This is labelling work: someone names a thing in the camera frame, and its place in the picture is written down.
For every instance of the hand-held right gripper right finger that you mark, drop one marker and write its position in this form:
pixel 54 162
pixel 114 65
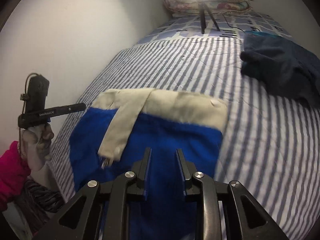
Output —
pixel 183 177

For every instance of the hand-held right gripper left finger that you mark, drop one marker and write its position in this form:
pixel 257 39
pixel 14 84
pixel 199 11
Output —
pixel 145 175

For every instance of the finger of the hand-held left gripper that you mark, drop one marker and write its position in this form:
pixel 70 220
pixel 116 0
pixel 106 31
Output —
pixel 75 107

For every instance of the beige and blue work jacket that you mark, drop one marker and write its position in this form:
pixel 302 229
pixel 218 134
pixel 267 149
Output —
pixel 170 135

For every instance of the person's left hand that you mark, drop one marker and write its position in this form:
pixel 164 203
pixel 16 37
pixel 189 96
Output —
pixel 33 145

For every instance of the dark striped cloth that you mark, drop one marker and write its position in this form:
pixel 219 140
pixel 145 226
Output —
pixel 42 197

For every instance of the blue white striped quilt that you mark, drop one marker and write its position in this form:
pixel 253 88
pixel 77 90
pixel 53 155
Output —
pixel 200 67

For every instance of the dark blue garment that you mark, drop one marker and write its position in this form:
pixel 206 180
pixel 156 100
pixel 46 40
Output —
pixel 280 65

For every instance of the teal cloth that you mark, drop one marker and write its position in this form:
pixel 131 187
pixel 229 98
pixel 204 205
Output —
pixel 260 33

